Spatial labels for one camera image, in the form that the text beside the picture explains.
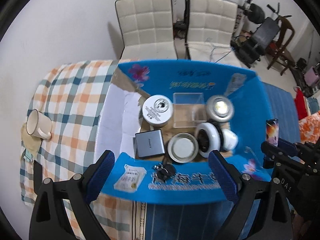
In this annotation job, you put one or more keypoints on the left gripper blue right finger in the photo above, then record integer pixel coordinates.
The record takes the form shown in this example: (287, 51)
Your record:
(226, 175)

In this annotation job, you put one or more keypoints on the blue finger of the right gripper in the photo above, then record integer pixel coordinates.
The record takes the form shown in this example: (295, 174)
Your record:
(270, 152)
(287, 147)

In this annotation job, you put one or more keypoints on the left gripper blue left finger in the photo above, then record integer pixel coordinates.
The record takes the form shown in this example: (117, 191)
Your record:
(96, 175)

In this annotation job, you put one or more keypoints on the white patterned pebble case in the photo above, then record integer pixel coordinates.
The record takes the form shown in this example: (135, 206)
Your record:
(230, 140)

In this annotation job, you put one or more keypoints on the white black round jar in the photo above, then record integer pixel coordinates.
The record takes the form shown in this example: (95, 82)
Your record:
(209, 137)

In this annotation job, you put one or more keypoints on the shallow silver tin lid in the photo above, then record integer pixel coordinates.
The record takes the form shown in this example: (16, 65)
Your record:
(183, 148)

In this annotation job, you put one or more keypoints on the silver square power adapter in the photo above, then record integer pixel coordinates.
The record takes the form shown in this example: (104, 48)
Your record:
(149, 144)

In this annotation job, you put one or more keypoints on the black car key bunch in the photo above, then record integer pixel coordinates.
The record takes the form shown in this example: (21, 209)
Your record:
(164, 172)

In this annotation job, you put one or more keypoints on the silver round tin can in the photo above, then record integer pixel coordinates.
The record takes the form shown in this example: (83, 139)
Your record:
(219, 108)

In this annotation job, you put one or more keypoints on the clear plastic cube box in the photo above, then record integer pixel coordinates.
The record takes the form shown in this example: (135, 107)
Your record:
(189, 110)

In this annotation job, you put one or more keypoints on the blue cardboard box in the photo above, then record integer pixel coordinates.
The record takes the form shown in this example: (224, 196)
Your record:
(134, 178)

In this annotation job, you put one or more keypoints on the white round tin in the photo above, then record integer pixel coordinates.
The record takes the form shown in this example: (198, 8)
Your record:
(157, 110)

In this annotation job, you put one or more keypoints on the orange floral cloth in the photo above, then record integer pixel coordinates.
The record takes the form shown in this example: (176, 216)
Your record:
(309, 128)

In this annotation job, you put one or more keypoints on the red cloth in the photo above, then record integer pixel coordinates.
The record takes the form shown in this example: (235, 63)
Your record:
(301, 104)

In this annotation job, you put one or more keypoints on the teal blanket pile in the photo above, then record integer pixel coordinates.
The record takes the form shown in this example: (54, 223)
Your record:
(313, 105)

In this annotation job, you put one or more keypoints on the blue striped tablecloth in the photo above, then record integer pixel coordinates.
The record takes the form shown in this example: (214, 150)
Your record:
(203, 221)

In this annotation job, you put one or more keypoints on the pink suitcase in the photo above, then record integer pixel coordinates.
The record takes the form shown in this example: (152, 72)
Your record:
(311, 77)

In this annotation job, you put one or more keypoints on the beige coaster cloth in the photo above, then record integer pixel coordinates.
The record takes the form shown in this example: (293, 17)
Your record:
(30, 143)

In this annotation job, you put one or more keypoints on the white ceramic mug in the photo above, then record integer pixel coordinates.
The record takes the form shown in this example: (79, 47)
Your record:
(39, 125)

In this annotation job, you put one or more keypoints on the plaid checkered cloth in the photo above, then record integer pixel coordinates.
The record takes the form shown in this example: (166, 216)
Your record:
(72, 96)

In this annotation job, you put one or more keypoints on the brown wooden chair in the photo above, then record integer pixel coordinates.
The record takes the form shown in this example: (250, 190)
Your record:
(278, 49)

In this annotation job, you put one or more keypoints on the black weight bench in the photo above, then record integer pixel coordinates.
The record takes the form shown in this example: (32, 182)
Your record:
(255, 46)

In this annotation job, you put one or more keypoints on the right white padded chair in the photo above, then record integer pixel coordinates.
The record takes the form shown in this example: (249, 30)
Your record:
(215, 19)

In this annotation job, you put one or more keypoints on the white padded chair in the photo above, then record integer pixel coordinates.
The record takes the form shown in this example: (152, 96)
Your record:
(215, 19)
(147, 29)

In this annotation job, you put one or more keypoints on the left white padded chair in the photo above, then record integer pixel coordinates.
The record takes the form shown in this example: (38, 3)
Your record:
(147, 29)

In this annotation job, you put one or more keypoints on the wire clothes hanger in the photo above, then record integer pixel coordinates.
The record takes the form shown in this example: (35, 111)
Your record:
(217, 53)

